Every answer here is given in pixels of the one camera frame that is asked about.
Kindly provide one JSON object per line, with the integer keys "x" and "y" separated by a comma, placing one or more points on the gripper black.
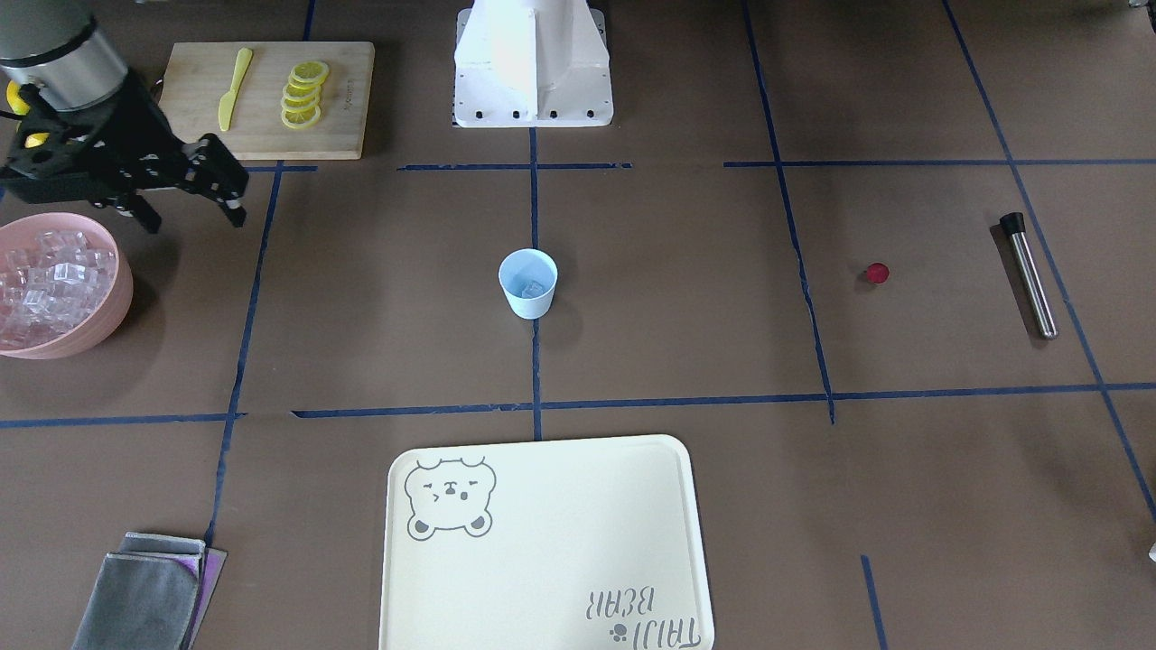
{"x": 137, "y": 128}

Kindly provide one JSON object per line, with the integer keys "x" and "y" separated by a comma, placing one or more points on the light blue cup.
{"x": 528, "y": 278}

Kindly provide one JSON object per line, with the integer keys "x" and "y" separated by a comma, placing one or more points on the ice cube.
{"x": 531, "y": 290}

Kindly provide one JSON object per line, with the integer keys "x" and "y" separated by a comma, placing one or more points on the steel muddler black tip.
{"x": 1014, "y": 227}

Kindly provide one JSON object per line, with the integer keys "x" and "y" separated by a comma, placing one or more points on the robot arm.
{"x": 59, "y": 46}

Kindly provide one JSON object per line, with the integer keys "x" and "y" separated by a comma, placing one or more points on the ice cubes in bowl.
{"x": 51, "y": 288}

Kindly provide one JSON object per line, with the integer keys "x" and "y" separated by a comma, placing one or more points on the yellow plastic knife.
{"x": 227, "y": 101}

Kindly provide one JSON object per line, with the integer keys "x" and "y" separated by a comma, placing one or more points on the wooden cutting board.
{"x": 199, "y": 74}

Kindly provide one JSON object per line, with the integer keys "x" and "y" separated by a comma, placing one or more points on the pink bowl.
{"x": 111, "y": 311}

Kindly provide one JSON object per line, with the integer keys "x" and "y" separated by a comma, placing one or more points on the lemon slices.
{"x": 301, "y": 99}

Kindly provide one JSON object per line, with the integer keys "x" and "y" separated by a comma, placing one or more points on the yellow lemon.
{"x": 35, "y": 140}
{"x": 14, "y": 101}

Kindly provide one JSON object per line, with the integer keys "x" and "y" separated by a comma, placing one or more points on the grey folded cloth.
{"x": 152, "y": 592}

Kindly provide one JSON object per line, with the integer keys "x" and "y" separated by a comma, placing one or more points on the cream bear tray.
{"x": 571, "y": 544}

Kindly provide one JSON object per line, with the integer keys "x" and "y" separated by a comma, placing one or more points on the red strawberry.
{"x": 877, "y": 273}

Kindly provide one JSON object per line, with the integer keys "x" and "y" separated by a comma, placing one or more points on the white pedestal column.
{"x": 531, "y": 64}

